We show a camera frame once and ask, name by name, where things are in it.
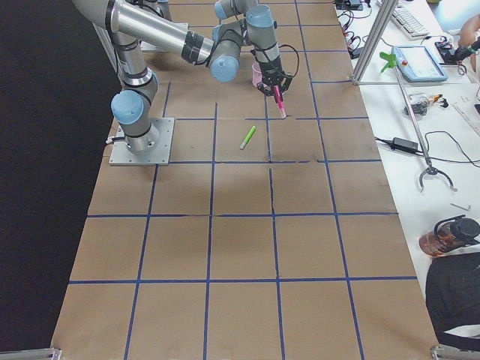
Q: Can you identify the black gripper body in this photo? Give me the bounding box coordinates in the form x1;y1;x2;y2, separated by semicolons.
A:
256;59;293;97

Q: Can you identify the pink highlighter pen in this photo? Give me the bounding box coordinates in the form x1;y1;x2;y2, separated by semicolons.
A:
273;85;287;119

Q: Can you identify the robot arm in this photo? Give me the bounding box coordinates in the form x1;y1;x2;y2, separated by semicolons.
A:
74;1;294;164

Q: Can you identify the pink mesh cup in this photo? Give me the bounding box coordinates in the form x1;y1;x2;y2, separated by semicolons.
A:
251;61;263;88

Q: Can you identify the green highlighter pen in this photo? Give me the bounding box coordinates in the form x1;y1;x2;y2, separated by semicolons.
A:
239;125;257;151

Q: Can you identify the green plastic clamp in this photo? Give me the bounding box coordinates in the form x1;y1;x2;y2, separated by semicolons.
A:
379;52;397;73

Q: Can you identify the white keyboard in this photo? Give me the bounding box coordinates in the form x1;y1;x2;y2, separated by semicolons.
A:
391;5;430;40

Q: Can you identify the blue teach pendant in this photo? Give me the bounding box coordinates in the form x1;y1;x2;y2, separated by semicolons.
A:
391;45;448;83

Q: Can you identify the black power adapter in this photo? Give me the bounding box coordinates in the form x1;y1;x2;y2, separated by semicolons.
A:
391;137;419;154

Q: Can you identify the long metal grabber tool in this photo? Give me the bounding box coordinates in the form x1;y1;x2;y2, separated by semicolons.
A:
389;61;459;193

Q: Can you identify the amber water bottle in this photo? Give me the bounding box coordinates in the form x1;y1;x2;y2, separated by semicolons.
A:
418;214;479;257

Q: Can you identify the black backpack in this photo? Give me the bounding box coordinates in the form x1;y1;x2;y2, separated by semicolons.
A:
425;252;479;351

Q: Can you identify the aluminium frame post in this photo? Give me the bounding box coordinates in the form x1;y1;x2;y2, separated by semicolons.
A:
352;0;398;85

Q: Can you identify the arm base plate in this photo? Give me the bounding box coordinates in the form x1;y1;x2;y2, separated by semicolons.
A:
109;118;175;166

